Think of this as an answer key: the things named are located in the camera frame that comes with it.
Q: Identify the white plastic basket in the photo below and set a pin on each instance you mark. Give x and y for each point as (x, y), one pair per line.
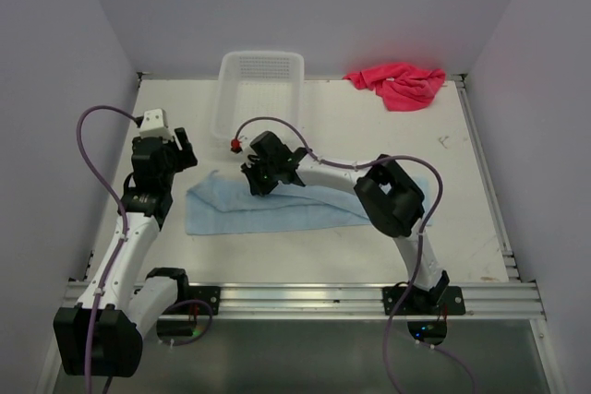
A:
(257, 83)

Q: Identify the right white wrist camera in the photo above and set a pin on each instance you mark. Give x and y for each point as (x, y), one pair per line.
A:
(239, 145)

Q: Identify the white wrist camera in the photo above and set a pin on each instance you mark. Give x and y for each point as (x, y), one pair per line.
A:
(239, 145)
(154, 124)

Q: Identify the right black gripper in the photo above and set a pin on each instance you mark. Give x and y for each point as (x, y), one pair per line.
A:
(248, 168)

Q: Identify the light blue towel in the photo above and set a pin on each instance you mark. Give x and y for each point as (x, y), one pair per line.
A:
(220, 205)

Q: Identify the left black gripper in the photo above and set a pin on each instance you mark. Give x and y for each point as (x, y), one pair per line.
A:
(185, 159)

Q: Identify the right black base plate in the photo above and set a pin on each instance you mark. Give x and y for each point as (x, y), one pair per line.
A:
(457, 301)

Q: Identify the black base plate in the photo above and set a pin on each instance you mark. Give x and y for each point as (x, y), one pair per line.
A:
(457, 301)
(210, 295)

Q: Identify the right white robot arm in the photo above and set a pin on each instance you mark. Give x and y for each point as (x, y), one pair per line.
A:
(392, 200)

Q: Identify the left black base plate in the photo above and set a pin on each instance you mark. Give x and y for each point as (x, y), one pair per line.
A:
(210, 295)

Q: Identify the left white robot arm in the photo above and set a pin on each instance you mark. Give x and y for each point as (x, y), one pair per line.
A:
(103, 333)

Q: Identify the pink towel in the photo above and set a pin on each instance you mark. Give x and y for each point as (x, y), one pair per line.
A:
(402, 87)

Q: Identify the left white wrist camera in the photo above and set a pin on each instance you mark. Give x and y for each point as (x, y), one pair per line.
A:
(154, 124)

